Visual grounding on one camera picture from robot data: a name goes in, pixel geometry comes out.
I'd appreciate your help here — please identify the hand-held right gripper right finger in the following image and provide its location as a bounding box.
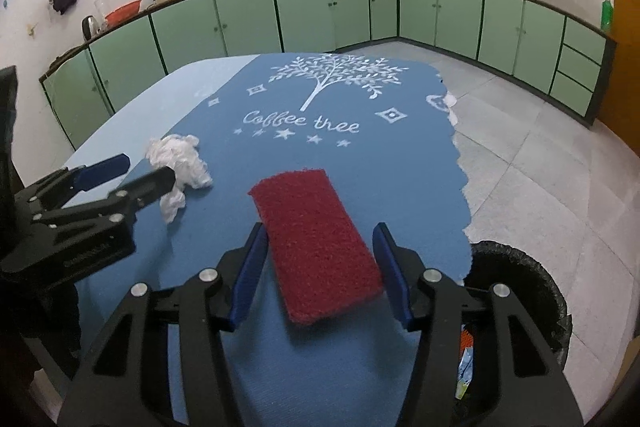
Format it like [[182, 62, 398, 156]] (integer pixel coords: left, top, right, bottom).
[[371, 222, 583, 427]]

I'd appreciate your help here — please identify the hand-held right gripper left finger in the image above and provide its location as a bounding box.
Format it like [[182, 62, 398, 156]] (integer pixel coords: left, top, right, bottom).
[[60, 222, 271, 427]]

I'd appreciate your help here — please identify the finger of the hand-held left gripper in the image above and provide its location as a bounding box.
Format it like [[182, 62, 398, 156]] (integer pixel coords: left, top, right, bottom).
[[17, 153, 132, 212], [37, 167, 178, 228]]

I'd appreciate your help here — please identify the white tissue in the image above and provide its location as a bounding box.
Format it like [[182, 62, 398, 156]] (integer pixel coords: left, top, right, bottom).
[[146, 134, 213, 224]]

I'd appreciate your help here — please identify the red scouring pad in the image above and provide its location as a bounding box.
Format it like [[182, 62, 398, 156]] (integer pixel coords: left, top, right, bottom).
[[248, 168, 386, 325]]

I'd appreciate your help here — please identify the black trash bin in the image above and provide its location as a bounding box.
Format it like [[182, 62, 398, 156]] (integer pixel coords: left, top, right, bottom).
[[457, 239, 573, 427]]

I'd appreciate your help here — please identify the light blue packet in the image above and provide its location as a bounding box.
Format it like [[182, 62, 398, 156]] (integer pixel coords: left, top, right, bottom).
[[457, 347, 476, 383]]

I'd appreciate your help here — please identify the blue printed table mat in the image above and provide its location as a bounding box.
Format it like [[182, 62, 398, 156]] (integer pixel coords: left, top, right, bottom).
[[75, 52, 475, 427]]

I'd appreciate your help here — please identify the red plastic basin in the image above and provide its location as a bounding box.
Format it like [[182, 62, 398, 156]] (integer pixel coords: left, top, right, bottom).
[[105, 0, 143, 26]]

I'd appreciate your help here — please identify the green base cabinet row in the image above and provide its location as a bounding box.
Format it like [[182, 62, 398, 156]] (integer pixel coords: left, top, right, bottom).
[[39, 0, 401, 152]]

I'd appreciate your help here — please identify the green base cabinet with drawers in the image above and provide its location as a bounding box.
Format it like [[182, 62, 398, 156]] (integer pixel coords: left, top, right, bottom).
[[397, 0, 617, 125]]

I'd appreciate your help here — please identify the wooden door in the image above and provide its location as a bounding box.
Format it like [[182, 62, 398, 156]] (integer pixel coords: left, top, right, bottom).
[[597, 0, 640, 148]]

